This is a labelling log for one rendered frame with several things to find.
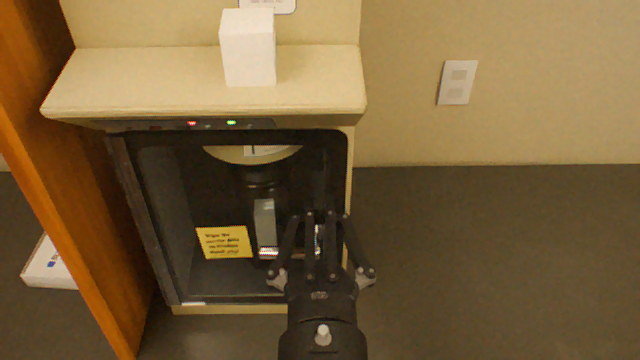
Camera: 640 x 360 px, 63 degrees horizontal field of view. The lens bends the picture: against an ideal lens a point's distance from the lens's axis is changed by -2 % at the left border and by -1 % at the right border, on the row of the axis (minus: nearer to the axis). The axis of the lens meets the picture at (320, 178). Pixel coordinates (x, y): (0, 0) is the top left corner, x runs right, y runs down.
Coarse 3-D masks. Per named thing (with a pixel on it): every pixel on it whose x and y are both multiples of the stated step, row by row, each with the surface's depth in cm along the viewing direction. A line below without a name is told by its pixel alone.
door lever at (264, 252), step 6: (318, 228) 79; (318, 234) 79; (318, 240) 78; (264, 246) 77; (270, 246) 77; (276, 246) 77; (300, 246) 77; (318, 246) 77; (258, 252) 76; (264, 252) 76; (270, 252) 76; (276, 252) 76; (294, 252) 76; (300, 252) 76; (318, 252) 76; (264, 258) 76; (270, 258) 76; (294, 258) 77; (300, 258) 77; (318, 258) 76
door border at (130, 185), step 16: (112, 144) 67; (112, 160) 69; (128, 160) 69; (128, 176) 71; (128, 192) 73; (144, 208) 76; (144, 224) 78; (144, 240) 81; (160, 256) 84; (160, 272) 87; (176, 304) 94
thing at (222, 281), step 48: (144, 144) 67; (192, 144) 68; (240, 144) 68; (288, 144) 68; (336, 144) 68; (144, 192) 74; (192, 192) 74; (240, 192) 74; (288, 192) 74; (336, 192) 74; (192, 240) 81; (336, 240) 82; (192, 288) 91; (240, 288) 91
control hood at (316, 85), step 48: (96, 48) 58; (144, 48) 58; (192, 48) 58; (288, 48) 58; (336, 48) 58; (48, 96) 52; (96, 96) 52; (144, 96) 52; (192, 96) 52; (240, 96) 52; (288, 96) 52; (336, 96) 52
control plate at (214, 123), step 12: (120, 120) 54; (132, 120) 55; (144, 120) 55; (156, 120) 55; (168, 120) 55; (180, 120) 55; (192, 120) 55; (204, 120) 55; (216, 120) 55; (228, 120) 55; (240, 120) 56; (252, 120) 56; (264, 120) 56
